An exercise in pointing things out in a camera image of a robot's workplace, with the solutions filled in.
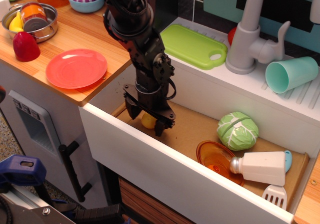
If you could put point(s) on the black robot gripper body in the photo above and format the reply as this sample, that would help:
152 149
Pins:
154 103

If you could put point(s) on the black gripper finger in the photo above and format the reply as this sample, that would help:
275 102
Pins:
133 107
159 127

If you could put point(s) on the yellow toy potato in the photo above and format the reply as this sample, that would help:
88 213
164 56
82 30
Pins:
148 121

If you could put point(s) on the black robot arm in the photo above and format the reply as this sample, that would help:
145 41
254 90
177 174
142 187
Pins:
131 23

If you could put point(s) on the red plastic plate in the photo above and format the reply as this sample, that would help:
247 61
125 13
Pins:
76 68

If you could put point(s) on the orange transparent bowl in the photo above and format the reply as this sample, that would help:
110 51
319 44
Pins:
217 157

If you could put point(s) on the green cutting board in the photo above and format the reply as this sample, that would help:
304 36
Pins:
193 48

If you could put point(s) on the green toy cabbage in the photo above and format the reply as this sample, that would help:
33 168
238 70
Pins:
237 131

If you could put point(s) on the red toy behind faucet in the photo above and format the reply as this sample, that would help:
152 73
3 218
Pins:
231 35

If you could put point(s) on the grey toy faucet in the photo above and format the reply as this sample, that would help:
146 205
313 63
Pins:
247 45

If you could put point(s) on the blue plastic bowl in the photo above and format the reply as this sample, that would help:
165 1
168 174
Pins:
87 7

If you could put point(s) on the white salt shaker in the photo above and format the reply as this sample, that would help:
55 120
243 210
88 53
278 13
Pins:
263 167

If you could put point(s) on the steel cooking pot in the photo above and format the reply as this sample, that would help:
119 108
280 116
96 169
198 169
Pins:
41 34

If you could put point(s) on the dark red toy strawberry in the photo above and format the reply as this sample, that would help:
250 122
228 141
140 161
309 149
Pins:
25 47

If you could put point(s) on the blue clamp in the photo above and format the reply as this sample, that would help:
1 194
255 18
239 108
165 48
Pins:
22 170

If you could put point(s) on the teal plastic cup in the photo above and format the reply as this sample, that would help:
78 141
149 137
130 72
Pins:
285 75

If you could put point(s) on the light blue plastic utensil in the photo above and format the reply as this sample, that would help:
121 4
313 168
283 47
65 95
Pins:
288 160

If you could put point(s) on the orange labelled tin can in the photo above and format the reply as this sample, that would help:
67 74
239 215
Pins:
33 17

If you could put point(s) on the white plastic spatula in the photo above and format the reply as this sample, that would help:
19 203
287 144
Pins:
276 195

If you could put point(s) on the yellow toy banana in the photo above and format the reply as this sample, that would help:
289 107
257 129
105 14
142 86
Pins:
16 25

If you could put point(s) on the white box at edge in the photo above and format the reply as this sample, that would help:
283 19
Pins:
4 8

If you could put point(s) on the black cabinet door handle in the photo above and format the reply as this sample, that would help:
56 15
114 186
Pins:
65 153

